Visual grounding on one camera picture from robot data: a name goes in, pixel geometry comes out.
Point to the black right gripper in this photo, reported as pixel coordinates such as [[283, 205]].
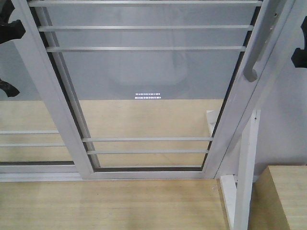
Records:
[[299, 57]]

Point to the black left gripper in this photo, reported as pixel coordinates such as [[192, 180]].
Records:
[[9, 31]]

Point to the white sliding glass door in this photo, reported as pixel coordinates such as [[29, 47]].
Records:
[[150, 50]]

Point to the fixed glass door panel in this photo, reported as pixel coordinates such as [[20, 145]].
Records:
[[37, 131]]

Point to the light wooden box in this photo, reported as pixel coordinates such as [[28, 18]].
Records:
[[279, 200]]

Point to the aluminium floor track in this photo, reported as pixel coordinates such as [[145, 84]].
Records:
[[40, 177]]

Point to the wooden base platform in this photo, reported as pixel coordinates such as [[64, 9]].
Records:
[[150, 133]]

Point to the white door frame post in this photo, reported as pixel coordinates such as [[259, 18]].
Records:
[[279, 92]]

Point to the white triangular support bracket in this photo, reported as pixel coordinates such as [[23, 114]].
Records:
[[237, 190]]

